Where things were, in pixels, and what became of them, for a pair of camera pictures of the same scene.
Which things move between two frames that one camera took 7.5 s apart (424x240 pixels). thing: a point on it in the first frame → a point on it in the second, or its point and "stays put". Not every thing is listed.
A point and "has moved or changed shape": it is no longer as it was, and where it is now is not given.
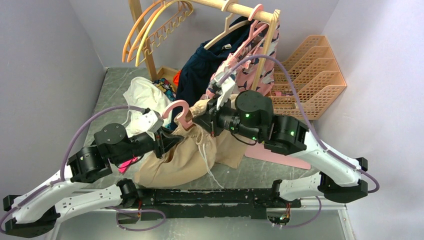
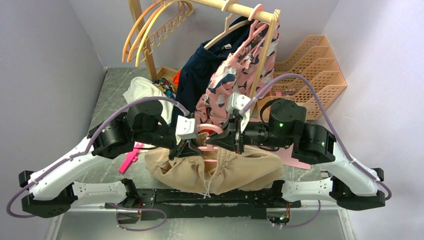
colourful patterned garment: x=167 y=87 stays put
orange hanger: x=136 y=26 stays put
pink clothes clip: x=122 y=167 stays put
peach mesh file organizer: x=317 y=78 stays put
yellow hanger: x=162 y=37 stays put
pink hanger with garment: x=252 y=34 stays put
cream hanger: x=227 y=29 stays put
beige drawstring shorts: x=233 y=101 has moved or changed shape
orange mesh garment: x=176 y=77 stays put
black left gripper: x=163 y=142 → x=185 y=148
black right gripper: x=209 y=120 → x=232 y=139
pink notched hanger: x=182 y=117 → x=209 y=147
